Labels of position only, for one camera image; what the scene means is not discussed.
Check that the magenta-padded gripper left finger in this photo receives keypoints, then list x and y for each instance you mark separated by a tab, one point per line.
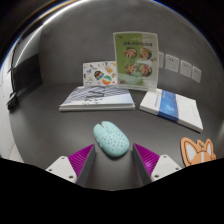
63	166

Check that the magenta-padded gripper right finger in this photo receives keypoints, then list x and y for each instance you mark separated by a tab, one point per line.
161	166

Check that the teal perforated computer mouse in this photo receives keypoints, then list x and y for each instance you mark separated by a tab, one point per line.
111	140

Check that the orange corgi-shaped mouse pad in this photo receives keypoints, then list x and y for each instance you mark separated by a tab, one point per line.
196	152

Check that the white book with blue band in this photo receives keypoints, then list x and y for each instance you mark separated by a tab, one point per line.
171	108

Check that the grey and white book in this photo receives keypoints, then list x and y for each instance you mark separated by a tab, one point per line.
96	98

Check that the black flat panel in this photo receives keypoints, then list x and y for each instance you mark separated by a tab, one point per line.
30	75

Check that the white card with colourful stickers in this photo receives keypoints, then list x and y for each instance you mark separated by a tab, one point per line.
99	74

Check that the green menu sign stand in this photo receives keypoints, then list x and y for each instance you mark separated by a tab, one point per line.
135	60

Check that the white ceiling light strip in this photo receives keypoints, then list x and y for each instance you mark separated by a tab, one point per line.
40	28

